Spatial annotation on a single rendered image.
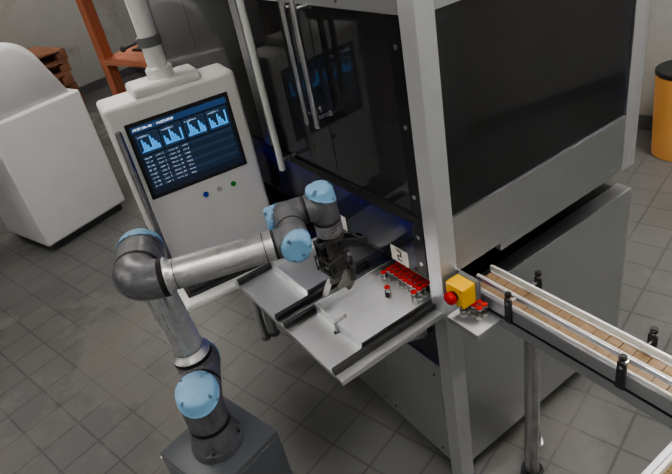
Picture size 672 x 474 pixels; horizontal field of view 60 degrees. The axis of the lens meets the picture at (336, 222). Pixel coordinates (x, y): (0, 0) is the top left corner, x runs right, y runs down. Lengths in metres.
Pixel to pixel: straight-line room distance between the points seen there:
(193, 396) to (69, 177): 3.44
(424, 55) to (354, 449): 1.77
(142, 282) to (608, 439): 1.98
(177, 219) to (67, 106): 2.58
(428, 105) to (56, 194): 3.75
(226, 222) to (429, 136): 1.18
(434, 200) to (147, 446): 1.95
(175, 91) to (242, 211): 0.58
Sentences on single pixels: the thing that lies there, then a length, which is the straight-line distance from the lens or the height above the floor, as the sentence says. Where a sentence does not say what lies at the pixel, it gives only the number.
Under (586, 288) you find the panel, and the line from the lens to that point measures 2.54.
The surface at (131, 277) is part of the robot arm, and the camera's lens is 1.43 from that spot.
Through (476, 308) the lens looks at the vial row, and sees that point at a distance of 1.83.
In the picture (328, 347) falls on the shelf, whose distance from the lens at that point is 1.84.
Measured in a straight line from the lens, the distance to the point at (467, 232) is 1.79.
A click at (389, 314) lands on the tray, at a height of 0.88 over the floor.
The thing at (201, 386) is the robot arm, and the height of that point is 1.02.
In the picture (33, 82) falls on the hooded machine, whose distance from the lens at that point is 4.78.
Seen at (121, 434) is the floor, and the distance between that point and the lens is 3.16.
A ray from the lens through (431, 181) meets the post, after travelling 1.60.
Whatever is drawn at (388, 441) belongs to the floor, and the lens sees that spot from 2.69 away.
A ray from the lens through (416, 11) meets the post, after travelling 1.44.
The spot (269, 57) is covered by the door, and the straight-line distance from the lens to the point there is 2.15.
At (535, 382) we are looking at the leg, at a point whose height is 0.62.
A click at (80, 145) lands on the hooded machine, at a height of 0.66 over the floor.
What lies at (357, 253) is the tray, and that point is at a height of 0.88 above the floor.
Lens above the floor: 2.13
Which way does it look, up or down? 31 degrees down
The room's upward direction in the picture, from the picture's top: 12 degrees counter-clockwise
